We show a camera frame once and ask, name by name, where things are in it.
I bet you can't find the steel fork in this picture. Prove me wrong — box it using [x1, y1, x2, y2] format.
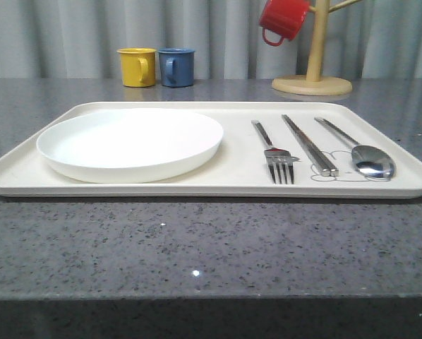
[251, 120, 299, 184]

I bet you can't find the white round plate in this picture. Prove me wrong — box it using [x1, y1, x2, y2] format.
[36, 108, 224, 184]

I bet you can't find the steel chopstick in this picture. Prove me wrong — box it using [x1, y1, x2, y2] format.
[281, 114, 332, 178]
[283, 114, 339, 177]

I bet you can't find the steel spoon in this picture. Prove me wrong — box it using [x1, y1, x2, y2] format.
[314, 117, 396, 180]

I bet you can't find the cream rabbit serving tray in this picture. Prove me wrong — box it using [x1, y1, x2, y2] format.
[0, 102, 422, 199]

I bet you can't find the blue mug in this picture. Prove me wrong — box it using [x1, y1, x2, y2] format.
[158, 48, 195, 88]

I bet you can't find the yellow mug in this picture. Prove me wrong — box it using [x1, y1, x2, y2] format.
[117, 47, 157, 88]

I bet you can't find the wooden mug tree stand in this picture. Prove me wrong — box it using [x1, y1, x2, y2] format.
[272, 0, 358, 96]

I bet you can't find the red mug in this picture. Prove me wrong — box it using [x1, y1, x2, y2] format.
[259, 0, 310, 47]

